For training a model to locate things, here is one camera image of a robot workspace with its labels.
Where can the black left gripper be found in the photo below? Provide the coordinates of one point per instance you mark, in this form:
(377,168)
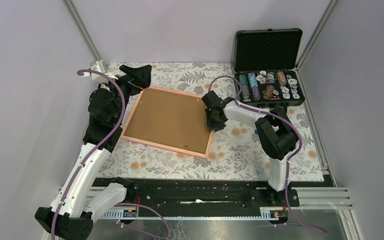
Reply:
(141,77)

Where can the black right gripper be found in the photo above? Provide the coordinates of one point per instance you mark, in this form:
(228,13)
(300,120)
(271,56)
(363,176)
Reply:
(211,126)

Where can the brown cardboard backing board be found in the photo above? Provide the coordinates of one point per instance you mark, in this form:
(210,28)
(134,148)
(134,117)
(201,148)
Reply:
(167,119)

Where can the pink wooden picture frame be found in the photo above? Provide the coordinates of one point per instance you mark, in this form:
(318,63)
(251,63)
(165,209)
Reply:
(165,149)

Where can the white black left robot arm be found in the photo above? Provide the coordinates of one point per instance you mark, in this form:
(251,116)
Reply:
(70,216)

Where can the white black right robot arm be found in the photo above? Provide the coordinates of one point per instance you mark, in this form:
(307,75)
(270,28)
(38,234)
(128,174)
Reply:
(276,134)

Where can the floral tablecloth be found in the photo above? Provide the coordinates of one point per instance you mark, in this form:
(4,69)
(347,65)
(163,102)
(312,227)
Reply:
(235,152)

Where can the green poker chip stack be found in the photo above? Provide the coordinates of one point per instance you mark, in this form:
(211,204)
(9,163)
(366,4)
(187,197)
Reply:
(245,88)

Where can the blue purple poker chip stack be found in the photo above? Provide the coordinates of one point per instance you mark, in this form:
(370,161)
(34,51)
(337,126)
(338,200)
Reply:
(254,86)

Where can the lower orange poker chip stack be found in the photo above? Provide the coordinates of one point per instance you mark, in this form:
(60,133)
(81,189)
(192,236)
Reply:
(268,92)

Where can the orange poker chip stack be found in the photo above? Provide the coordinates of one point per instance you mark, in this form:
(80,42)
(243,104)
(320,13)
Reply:
(268,92)
(282,80)

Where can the black poker chip case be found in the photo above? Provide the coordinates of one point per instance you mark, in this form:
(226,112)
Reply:
(266,52)

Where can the upper orange poker chip stack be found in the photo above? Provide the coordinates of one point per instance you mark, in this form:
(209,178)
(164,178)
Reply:
(282,80)

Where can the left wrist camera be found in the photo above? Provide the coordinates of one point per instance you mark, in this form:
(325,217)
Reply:
(100,67)

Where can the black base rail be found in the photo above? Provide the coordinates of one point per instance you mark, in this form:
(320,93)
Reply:
(208,198)

